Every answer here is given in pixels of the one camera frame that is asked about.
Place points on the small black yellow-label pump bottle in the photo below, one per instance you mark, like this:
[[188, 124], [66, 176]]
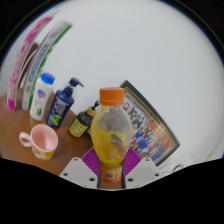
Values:
[[81, 121]]

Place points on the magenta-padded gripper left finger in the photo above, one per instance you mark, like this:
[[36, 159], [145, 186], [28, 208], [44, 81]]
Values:
[[80, 168]]

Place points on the orange-capped yellow drink bottle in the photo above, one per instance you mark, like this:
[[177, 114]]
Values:
[[111, 133]]

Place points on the white blue-capped lotion bottle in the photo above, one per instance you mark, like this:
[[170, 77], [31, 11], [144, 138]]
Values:
[[41, 98]]

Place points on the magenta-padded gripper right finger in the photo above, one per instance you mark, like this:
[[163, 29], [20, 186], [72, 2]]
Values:
[[143, 170]]

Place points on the framed group photo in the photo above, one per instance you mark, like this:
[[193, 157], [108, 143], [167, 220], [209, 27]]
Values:
[[150, 128]]

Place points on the dark blue pump bottle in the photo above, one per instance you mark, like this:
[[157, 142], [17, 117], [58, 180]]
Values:
[[60, 105]]

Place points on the pink banner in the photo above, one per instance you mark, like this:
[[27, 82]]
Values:
[[23, 63]]

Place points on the pink mug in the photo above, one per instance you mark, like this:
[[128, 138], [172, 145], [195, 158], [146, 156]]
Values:
[[42, 141]]

